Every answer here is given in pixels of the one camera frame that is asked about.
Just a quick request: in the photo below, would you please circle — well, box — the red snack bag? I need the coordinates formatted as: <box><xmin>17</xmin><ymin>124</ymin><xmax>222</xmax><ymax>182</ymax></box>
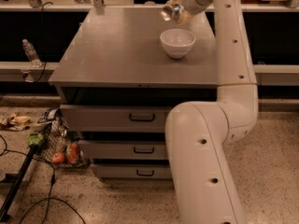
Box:
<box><xmin>66</xmin><ymin>143</ymin><xmax>80</xmax><ymax>164</ymax></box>

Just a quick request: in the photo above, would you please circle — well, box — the top grey drawer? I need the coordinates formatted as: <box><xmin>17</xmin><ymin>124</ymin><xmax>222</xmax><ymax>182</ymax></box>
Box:
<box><xmin>60</xmin><ymin>105</ymin><xmax>170</xmax><ymax>133</ymax></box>

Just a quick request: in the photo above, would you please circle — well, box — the middle grey drawer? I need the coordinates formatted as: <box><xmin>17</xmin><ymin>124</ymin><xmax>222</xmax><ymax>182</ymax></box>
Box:
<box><xmin>78</xmin><ymin>140</ymin><xmax>167</xmax><ymax>160</ymax></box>

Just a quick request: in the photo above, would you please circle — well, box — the silver redbull can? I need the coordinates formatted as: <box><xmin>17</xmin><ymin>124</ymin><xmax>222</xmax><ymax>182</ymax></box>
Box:
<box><xmin>161</xmin><ymin>4</ymin><xmax>184</xmax><ymax>22</ymax></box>

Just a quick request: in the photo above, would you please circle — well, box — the red apple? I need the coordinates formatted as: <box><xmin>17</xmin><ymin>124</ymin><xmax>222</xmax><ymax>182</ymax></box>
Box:
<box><xmin>52</xmin><ymin>152</ymin><xmax>65</xmax><ymax>164</ymax></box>

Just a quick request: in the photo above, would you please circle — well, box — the bottom grey drawer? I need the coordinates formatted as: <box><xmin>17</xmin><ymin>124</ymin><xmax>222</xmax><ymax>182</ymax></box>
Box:
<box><xmin>91</xmin><ymin>164</ymin><xmax>172</xmax><ymax>179</ymax></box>

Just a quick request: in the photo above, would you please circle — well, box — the crumpled snack wrapper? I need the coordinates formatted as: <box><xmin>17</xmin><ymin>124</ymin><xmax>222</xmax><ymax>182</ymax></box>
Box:
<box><xmin>0</xmin><ymin>114</ymin><xmax>31</xmax><ymax>132</ymax></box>

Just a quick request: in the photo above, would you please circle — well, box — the white ceramic bowl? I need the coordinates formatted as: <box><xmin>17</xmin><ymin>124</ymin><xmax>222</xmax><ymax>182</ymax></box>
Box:
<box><xmin>160</xmin><ymin>29</ymin><xmax>196</xmax><ymax>59</ymax></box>

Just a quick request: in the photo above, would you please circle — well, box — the grey drawer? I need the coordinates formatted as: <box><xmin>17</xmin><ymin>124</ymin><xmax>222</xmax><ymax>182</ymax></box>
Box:
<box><xmin>91</xmin><ymin>164</ymin><xmax>172</xmax><ymax>179</ymax></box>
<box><xmin>60</xmin><ymin>105</ymin><xmax>170</xmax><ymax>133</ymax></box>
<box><xmin>78</xmin><ymin>140</ymin><xmax>167</xmax><ymax>160</ymax></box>

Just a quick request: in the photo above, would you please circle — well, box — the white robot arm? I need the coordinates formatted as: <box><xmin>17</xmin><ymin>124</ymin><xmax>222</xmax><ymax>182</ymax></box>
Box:
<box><xmin>165</xmin><ymin>0</ymin><xmax>258</xmax><ymax>224</ymax></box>

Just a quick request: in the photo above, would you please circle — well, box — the grey drawer cabinet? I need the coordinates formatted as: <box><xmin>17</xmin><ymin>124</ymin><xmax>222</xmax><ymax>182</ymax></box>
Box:
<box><xmin>50</xmin><ymin>7</ymin><xmax>217</xmax><ymax>167</ymax></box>

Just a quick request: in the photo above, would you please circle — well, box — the green snack bag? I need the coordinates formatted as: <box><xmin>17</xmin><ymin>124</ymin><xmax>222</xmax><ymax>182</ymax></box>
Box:
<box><xmin>28</xmin><ymin>132</ymin><xmax>44</xmax><ymax>147</ymax></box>

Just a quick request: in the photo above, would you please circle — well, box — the clear plastic water bottle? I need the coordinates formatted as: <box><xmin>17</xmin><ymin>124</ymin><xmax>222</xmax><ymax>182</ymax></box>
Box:
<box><xmin>22</xmin><ymin>39</ymin><xmax>42</xmax><ymax>68</ymax></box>

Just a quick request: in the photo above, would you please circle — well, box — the black floor cable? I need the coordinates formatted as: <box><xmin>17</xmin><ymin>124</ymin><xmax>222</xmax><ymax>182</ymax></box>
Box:
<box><xmin>0</xmin><ymin>134</ymin><xmax>87</xmax><ymax>224</ymax></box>

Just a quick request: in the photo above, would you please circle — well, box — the black metal pole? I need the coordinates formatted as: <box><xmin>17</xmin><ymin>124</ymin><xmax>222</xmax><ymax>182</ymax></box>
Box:
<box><xmin>0</xmin><ymin>146</ymin><xmax>38</xmax><ymax>222</ymax></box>

